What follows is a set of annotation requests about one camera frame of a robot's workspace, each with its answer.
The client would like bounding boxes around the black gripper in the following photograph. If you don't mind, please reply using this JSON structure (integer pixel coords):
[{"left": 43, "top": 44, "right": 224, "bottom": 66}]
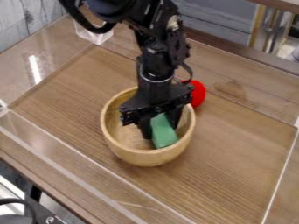
[{"left": 118, "top": 75, "right": 193, "bottom": 139}]

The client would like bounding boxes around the green stick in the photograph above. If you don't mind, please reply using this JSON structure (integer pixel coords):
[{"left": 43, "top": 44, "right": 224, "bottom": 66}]
[{"left": 150, "top": 114, "right": 178, "bottom": 149}]

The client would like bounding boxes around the brown wooden bowl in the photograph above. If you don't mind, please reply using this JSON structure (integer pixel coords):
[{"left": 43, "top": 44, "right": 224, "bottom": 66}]
[{"left": 98, "top": 87, "right": 196, "bottom": 167}]

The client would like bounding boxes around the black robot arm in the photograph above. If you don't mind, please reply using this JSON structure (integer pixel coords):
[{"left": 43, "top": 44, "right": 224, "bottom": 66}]
[{"left": 86, "top": 0, "right": 193, "bottom": 139}]

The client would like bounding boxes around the red plush tomato toy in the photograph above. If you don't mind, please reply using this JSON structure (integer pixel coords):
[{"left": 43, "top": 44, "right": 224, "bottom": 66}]
[{"left": 190, "top": 80, "right": 206, "bottom": 108}]

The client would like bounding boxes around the clear acrylic front panel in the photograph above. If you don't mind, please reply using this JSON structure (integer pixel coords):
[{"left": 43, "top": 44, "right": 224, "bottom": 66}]
[{"left": 0, "top": 101, "right": 194, "bottom": 224}]

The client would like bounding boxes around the black table leg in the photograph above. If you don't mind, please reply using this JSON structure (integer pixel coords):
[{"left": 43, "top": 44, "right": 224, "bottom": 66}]
[{"left": 26, "top": 185, "right": 42, "bottom": 202}]

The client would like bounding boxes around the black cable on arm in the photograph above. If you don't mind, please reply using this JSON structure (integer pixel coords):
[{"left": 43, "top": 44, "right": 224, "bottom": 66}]
[{"left": 176, "top": 61, "right": 194, "bottom": 86}]

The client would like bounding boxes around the clear acrylic corner bracket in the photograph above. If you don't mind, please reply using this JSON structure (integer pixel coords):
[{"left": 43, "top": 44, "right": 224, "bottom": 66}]
[{"left": 73, "top": 22, "right": 113, "bottom": 46}]

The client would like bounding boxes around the gold metal chair frame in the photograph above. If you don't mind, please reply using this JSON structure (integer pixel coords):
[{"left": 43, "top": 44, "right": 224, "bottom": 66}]
[{"left": 248, "top": 3, "right": 294, "bottom": 55}]

